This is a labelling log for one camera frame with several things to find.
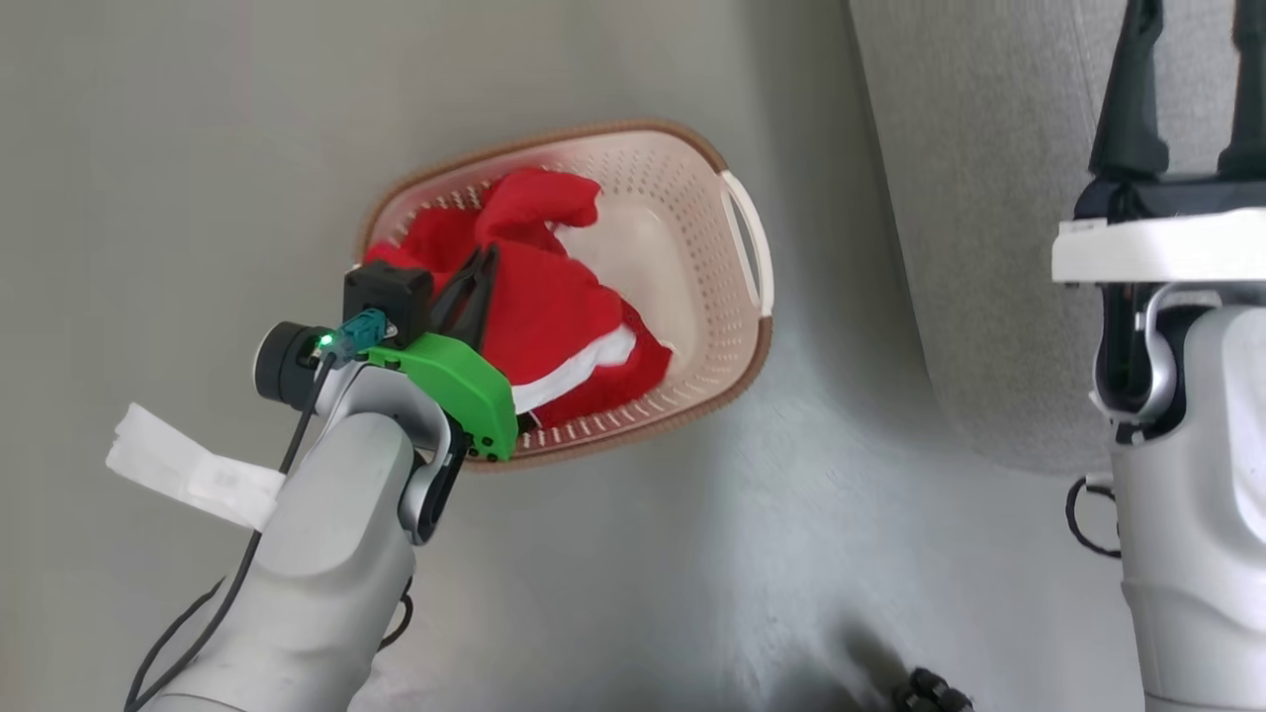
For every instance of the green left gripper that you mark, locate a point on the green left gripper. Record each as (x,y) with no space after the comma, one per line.
(457,381)

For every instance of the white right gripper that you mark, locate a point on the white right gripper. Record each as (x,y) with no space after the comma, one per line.
(1157,247)

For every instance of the red white-trimmed garment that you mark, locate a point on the red white-trimmed garment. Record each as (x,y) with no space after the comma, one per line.
(549,307)

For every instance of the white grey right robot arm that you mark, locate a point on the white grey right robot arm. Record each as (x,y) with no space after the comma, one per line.
(1202,514)

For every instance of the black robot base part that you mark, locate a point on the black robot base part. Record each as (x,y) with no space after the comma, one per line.
(930,692)

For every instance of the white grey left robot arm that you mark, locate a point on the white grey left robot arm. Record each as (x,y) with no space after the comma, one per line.
(326,554)

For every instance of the cream perforated laundry basket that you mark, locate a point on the cream perforated laundry basket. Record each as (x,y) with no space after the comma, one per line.
(682,257)

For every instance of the grey fabric sofa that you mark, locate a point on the grey fabric sofa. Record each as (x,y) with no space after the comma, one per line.
(979,198)

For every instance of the white tape label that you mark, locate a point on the white tape label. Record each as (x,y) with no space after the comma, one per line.
(188,467)

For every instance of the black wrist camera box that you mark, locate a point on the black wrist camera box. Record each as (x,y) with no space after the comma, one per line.
(386,295)

